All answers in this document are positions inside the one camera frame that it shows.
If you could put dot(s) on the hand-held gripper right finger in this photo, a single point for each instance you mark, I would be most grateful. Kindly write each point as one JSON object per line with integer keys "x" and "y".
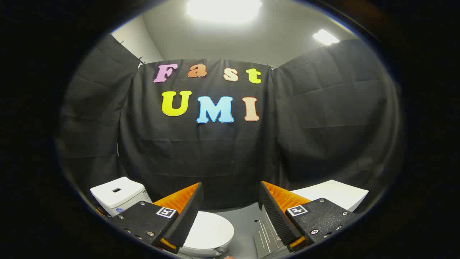
{"x": 275, "y": 216}

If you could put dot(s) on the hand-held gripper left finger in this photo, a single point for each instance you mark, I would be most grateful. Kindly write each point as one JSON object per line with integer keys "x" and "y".
{"x": 185, "y": 216}

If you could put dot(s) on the white toilet body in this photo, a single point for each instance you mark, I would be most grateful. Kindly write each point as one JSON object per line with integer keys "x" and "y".
{"x": 120, "y": 198}

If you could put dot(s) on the grey drawer cabinet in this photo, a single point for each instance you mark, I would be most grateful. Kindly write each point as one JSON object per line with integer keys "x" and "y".
{"x": 334, "y": 194}

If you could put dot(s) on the black backdrop cloth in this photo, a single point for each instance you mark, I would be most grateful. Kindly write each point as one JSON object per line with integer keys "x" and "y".
{"x": 215, "y": 154}

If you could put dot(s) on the small ceiling light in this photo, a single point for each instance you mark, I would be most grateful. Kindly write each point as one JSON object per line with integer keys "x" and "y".
{"x": 325, "y": 37}

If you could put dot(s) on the large ceiling light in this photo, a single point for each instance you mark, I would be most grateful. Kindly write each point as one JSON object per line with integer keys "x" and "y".
{"x": 224, "y": 10}

